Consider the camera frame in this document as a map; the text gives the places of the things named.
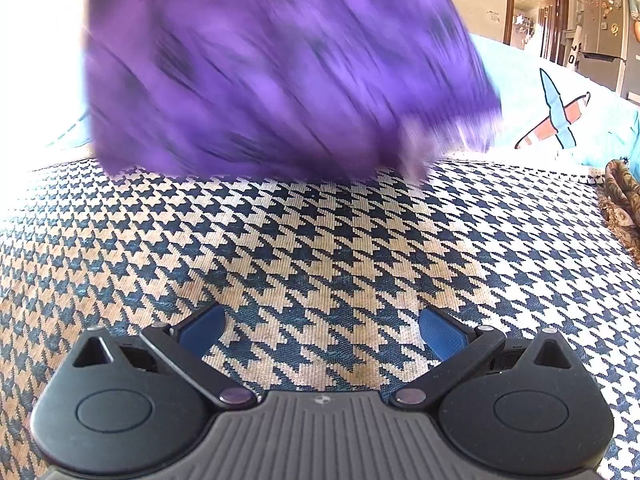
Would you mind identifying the brown patterned cloth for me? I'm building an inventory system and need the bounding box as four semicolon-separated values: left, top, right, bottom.
597;159;640;261

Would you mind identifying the white printed hanging cloth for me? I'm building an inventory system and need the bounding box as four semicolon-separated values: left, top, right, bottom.
562;29;582;67

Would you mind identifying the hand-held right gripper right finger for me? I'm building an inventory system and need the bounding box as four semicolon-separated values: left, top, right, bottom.
390;306;573;409

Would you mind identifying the wooden door frame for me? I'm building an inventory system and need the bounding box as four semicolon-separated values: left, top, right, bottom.
504;0;571;51

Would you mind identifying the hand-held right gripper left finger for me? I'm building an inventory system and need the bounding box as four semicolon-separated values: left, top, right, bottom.
70;302;258;409

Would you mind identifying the purple floral shirt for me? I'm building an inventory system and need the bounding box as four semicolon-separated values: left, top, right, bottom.
82;0;503;181

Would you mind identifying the grey refrigerator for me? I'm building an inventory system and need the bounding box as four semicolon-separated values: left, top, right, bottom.
575;0;636;96

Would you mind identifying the blue printed blanket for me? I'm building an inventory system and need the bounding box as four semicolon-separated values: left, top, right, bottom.
47;32;640;171

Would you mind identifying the houndstooth bed mat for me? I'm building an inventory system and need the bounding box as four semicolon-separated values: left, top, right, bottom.
0;157;640;480

